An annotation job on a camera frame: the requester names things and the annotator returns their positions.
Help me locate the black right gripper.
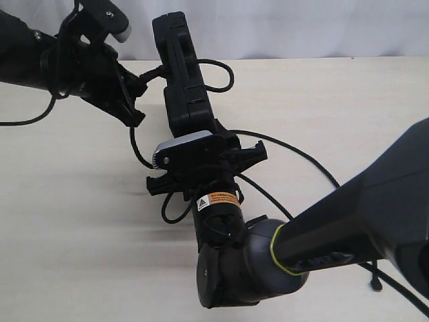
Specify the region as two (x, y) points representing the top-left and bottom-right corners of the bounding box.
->
(146, 132), (267, 197)

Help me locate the black plastic carrying case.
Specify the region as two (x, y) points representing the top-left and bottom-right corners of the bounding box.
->
(152, 11), (219, 138)

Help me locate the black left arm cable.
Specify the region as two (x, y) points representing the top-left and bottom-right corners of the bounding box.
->
(0, 19), (88, 127)

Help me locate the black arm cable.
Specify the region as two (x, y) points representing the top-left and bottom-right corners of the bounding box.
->
(0, 19), (88, 127)
(160, 180), (208, 224)

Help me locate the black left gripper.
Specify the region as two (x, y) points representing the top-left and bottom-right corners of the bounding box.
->
(40, 38), (147, 127)

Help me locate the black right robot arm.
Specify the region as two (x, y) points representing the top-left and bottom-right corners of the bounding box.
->
(147, 119), (428, 309)

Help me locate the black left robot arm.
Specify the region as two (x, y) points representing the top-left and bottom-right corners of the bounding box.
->
(1, 1), (147, 127)

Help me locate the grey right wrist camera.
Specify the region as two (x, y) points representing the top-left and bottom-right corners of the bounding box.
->
(152, 130), (227, 171)

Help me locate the black cord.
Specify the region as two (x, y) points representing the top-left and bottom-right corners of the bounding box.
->
(129, 58), (429, 321)

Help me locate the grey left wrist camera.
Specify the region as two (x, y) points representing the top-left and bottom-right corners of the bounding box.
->
(69, 0), (131, 43)

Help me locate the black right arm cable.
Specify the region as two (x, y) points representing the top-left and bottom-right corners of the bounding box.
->
(160, 180), (208, 224)

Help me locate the white backdrop curtain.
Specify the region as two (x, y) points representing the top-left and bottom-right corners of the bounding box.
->
(0, 0), (429, 63)

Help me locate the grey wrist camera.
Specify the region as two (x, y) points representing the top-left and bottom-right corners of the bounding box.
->
(152, 130), (227, 171)
(69, 0), (131, 43)

